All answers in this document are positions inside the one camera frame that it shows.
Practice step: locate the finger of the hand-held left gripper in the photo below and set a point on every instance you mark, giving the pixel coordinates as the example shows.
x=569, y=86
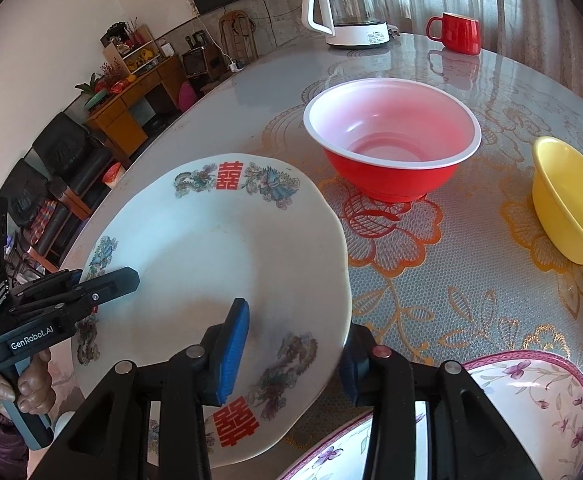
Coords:
x=46, y=282
x=111, y=282

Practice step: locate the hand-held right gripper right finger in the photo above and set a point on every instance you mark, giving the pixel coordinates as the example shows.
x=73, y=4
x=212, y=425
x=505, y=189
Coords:
x=351, y=377

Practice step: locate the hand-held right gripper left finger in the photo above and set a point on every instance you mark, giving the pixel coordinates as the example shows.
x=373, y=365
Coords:
x=231, y=355

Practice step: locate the white floral enamel plate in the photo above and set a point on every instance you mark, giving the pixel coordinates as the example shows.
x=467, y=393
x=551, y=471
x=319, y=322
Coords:
x=181, y=240

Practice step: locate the floral bowl with pink rim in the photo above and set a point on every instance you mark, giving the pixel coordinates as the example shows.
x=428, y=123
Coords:
x=521, y=400

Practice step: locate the person's left hand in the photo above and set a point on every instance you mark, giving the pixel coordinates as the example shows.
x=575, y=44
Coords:
x=34, y=385

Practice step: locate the red bag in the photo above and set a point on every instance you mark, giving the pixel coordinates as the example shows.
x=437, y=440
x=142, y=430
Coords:
x=113, y=174

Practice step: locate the orange floral lace table cover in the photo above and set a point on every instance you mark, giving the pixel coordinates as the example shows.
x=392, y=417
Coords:
x=421, y=270

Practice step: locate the black leather sofa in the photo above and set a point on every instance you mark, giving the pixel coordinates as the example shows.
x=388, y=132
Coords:
x=61, y=155

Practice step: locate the wooden desk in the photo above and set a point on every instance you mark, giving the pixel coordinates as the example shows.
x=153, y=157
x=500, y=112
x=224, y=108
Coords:
x=126, y=110

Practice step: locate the red plastic bowl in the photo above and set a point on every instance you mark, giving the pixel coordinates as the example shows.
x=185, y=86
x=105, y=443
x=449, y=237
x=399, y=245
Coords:
x=386, y=180

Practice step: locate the pink bag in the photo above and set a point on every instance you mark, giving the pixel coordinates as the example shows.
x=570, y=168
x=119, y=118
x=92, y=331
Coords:
x=187, y=96

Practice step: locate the flower arrangement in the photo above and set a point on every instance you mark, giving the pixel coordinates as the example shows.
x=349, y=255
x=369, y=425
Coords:
x=119, y=32

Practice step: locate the white power strip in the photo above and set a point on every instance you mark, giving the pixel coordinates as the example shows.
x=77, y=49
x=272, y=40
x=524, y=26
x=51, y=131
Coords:
x=235, y=65

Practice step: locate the yellow plastic bowl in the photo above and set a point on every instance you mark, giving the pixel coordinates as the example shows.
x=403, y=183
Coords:
x=561, y=210

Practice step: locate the wooden chair with curved back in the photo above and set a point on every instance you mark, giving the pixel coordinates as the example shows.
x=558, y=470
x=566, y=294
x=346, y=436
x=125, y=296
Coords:
x=239, y=35

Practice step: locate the white glass electric kettle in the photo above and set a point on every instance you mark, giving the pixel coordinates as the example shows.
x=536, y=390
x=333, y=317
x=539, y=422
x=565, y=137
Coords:
x=346, y=15

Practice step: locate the red mug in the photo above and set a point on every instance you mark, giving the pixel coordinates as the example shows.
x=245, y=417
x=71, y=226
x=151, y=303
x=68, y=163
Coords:
x=459, y=35

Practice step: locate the beige patterned curtain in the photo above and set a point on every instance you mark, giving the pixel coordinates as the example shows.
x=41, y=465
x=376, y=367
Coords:
x=521, y=0

